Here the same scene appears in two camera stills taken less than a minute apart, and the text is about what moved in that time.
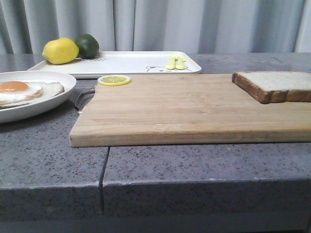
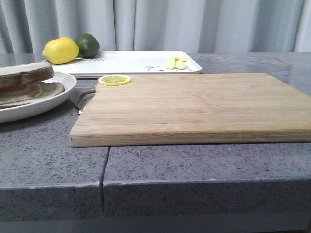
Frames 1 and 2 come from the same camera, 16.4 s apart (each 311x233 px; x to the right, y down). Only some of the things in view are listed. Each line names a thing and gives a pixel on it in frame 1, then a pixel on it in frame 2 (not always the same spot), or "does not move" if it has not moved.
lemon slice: (114, 80) does not move
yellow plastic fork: (171, 66) does not move
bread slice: (275, 86) -> (25, 74)
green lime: (88, 46) does not move
